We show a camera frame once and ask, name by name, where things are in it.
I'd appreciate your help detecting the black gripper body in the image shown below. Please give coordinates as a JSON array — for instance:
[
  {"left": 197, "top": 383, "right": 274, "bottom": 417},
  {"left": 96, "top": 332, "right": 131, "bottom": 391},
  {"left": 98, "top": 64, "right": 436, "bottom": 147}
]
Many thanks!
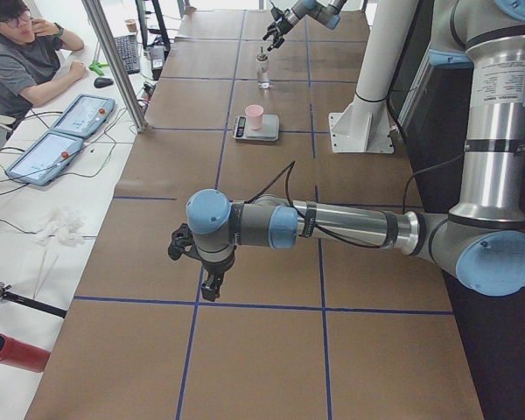
[
  {"left": 167, "top": 223, "right": 235, "bottom": 287},
  {"left": 262, "top": 7, "right": 293, "bottom": 52}
]

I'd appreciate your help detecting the clear glass sauce bottle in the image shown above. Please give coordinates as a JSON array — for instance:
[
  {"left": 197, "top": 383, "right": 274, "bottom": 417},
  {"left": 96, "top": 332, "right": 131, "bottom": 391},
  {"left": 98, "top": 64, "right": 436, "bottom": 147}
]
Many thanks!
[{"left": 255, "top": 46, "right": 270, "bottom": 89}]

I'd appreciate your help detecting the pink plastic cup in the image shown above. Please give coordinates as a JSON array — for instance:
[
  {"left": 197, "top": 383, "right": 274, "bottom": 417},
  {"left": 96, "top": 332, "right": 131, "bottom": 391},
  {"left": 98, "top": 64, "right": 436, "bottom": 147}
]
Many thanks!
[{"left": 244, "top": 104, "right": 264, "bottom": 130}]

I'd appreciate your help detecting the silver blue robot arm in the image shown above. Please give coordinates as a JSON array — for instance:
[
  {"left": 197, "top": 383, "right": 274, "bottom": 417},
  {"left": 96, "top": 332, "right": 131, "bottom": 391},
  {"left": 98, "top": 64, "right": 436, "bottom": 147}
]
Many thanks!
[
  {"left": 168, "top": 1, "right": 525, "bottom": 301},
  {"left": 262, "top": 0, "right": 347, "bottom": 52}
]

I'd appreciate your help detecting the silver digital kitchen scale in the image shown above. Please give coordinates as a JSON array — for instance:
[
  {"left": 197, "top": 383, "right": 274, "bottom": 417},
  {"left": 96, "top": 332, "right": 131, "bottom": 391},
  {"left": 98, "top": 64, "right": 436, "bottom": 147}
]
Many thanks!
[{"left": 232, "top": 114, "right": 281, "bottom": 143}]

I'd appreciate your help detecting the crumpled white tissue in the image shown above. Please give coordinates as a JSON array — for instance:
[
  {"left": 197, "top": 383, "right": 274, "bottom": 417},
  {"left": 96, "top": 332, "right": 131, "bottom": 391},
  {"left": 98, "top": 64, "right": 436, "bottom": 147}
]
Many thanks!
[{"left": 34, "top": 207, "right": 84, "bottom": 247}]

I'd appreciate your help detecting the black keyboard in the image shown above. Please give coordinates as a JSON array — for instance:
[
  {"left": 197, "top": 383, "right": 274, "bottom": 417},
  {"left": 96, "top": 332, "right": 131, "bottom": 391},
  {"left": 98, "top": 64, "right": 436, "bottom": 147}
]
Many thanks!
[{"left": 113, "top": 34, "right": 141, "bottom": 74}]

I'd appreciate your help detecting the upper blue teach pendant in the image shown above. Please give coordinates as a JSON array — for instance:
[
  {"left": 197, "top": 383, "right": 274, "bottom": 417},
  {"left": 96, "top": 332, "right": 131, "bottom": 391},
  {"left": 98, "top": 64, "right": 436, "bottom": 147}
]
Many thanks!
[{"left": 51, "top": 94, "right": 116, "bottom": 140}]

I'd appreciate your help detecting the blue teach pendant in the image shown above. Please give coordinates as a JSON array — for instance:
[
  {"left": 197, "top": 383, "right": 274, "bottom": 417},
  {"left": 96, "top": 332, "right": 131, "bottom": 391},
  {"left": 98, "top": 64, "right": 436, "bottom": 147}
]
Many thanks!
[
  {"left": 51, "top": 94, "right": 116, "bottom": 140},
  {"left": 5, "top": 130, "right": 84, "bottom": 186}
]

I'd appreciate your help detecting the lower blue teach pendant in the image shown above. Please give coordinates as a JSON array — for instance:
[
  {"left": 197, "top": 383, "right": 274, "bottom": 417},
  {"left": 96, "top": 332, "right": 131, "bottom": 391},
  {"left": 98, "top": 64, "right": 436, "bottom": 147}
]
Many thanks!
[{"left": 5, "top": 130, "right": 84, "bottom": 186}]

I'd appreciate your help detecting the black computer mouse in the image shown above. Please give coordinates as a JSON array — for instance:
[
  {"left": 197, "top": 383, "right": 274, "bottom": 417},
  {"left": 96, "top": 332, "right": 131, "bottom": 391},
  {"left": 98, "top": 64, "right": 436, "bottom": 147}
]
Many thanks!
[{"left": 94, "top": 77, "right": 114, "bottom": 88}]

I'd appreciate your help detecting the red cylinder bottle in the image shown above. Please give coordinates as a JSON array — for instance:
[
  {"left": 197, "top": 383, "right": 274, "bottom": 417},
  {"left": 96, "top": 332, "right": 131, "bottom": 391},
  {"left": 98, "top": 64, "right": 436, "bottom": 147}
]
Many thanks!
[{"left": 0, "top": 333, "right": 50, "bottom": 373}]

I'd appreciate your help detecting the person in grey shirt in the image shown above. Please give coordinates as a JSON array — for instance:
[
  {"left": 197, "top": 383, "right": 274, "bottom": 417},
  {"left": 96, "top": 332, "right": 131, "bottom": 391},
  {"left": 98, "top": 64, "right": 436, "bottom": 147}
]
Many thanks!
[{"left": 0, "top": 1, "right": 88, "bottom": 118}]

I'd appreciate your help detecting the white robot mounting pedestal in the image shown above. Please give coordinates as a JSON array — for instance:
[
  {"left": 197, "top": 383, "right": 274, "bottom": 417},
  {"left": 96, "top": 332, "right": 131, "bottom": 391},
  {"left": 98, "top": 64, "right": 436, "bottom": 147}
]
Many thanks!
[{"left": 329, "top": 0, "right": 419, "bottom": 154}]

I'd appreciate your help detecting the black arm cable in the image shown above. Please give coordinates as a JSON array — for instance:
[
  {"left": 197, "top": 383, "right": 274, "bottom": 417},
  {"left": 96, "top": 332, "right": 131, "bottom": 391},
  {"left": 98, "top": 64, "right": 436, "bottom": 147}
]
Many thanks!
[{"left": 244, "top": 150, "right": 467, "bottom": 250}]

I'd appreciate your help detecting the aluminium frame post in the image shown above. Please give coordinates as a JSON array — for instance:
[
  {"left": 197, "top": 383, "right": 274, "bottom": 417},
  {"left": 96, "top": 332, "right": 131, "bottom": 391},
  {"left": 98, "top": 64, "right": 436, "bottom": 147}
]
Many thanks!
[{"left": 82, "top": 0, "right": 148, "bottom": 133}]

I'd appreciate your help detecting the black camera tripod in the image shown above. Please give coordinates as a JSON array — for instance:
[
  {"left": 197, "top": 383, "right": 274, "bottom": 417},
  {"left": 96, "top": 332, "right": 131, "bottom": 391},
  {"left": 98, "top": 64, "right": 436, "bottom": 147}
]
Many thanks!
[{"left": 0, "top": 282, "right": 67, "bottom": 319}]

